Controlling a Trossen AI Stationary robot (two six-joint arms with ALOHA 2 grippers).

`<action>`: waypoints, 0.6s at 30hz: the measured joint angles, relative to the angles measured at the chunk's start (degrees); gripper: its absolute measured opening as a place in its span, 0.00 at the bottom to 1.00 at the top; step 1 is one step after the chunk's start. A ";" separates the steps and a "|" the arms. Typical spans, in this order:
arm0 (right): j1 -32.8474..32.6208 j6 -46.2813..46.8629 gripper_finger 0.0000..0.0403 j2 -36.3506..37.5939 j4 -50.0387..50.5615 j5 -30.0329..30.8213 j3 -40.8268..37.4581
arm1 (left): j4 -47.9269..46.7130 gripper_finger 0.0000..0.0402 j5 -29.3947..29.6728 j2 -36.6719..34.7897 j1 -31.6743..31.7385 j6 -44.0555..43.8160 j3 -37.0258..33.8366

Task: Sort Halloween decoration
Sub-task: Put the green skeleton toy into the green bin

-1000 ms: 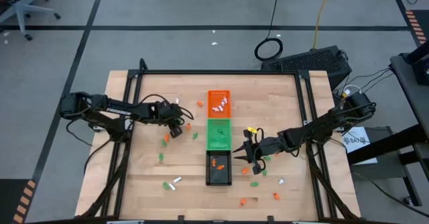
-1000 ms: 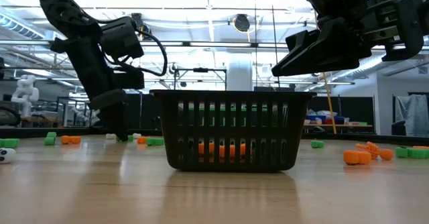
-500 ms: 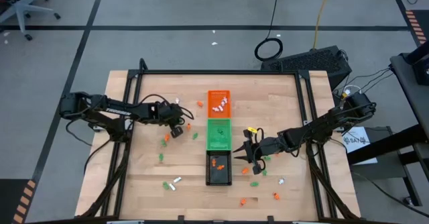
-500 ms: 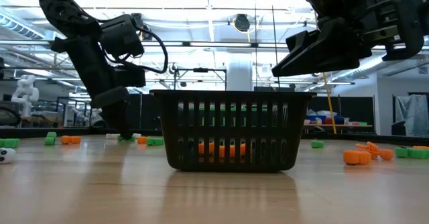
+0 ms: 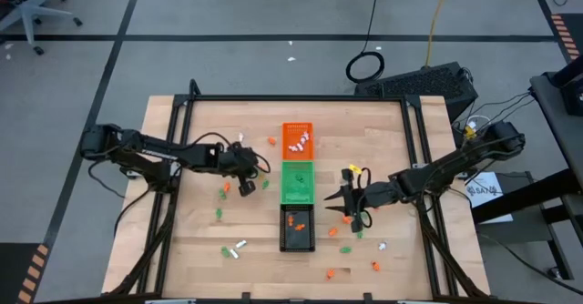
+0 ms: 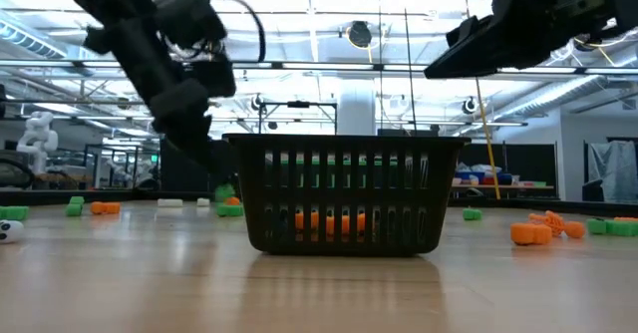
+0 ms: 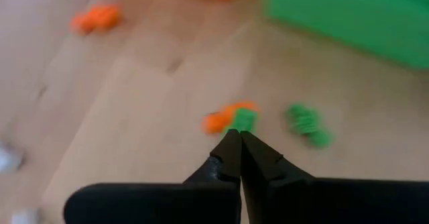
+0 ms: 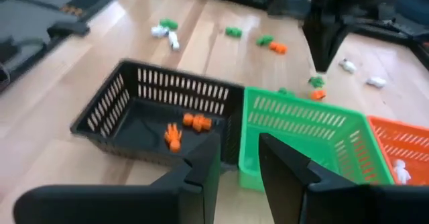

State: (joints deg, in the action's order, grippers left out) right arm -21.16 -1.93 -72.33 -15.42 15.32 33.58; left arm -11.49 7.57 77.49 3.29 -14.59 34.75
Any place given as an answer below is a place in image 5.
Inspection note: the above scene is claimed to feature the orange slotted plastic basket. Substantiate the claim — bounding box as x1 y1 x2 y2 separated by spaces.
281 121 315 162

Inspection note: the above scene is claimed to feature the green slotted plastic basket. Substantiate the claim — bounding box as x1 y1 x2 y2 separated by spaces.
280 160 317 206

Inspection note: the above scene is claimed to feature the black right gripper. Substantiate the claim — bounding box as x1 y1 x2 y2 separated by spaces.
323 168 404 218

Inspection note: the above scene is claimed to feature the white printed paper sheet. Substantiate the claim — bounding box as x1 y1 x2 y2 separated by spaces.
463 171 515 226

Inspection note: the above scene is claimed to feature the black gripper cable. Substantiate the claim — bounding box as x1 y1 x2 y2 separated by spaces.
252 152 273 176
357 166 373 192

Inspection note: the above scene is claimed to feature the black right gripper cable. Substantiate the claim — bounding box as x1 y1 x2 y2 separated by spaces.
357 166 373 192

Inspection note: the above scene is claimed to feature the white cable with yellow plug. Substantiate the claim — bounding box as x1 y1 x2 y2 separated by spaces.
460 115 492 142

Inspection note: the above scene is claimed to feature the black computer tower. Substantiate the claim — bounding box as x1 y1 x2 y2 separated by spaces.
353 61 480 123

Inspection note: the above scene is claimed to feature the black slotted plastic basket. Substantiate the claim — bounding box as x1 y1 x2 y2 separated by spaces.
279 203 317 254

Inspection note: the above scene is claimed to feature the black orange striped floor mat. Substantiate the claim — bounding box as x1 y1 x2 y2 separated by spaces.
549 12 583 64
0 242 50 304

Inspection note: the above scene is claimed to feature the black device on side table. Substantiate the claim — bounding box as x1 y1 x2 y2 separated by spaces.
548 54 583 117

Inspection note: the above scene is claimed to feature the black hanging cable with coil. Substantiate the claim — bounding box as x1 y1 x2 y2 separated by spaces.
344 0 386 85

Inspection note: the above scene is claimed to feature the yellow hanging cable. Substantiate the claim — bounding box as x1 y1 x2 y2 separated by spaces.
424 0 453 67

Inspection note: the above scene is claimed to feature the black side table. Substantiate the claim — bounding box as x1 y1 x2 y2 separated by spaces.
471 69 583 281

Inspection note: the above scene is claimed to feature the grey office chair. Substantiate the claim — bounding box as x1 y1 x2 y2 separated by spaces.
0 0 85 56

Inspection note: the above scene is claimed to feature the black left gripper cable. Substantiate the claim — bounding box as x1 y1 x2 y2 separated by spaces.
252 152 273 176

